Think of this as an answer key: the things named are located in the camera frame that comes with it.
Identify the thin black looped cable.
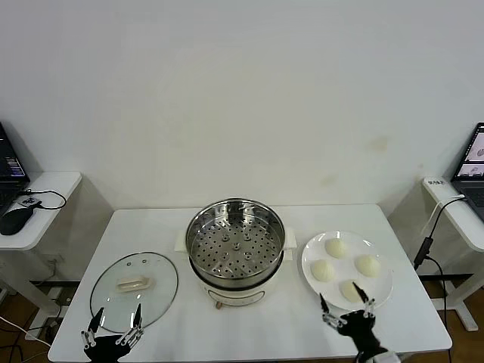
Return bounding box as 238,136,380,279
28,188,67,211

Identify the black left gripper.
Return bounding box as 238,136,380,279
81,302,146,363

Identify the white electric cooker pot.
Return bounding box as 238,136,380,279
174,225,298,309

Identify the flat white cable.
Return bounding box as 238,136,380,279
420,193,466,237

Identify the round white plate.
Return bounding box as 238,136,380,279
301,230,394,312

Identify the white side table with mouse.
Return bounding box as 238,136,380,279
0,171,82,315

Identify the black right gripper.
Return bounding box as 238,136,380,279
319,281,389,355

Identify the round glass lid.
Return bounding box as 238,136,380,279
89,251,179,334

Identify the black computer mouse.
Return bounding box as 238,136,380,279
0,206,34,236

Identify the grey laptop with image windows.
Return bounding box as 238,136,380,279
450,121,484,220

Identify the white steamed baozi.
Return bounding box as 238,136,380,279
339,278,366,303
324,237,348,259
354,254,381,277
310,259,336,283

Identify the perforated steel steamer basket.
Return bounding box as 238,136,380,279
185,198,286,280

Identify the black laptop with dark screen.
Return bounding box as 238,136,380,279
0,121,31,215

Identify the white floor cable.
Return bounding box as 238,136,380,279
0,315,52,347

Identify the white side table with label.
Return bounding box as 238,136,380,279
421,175,484,332

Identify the black cable with adapter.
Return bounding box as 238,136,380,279
413,196,465,313

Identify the small grey QR device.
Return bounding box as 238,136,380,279
14,194,42,210

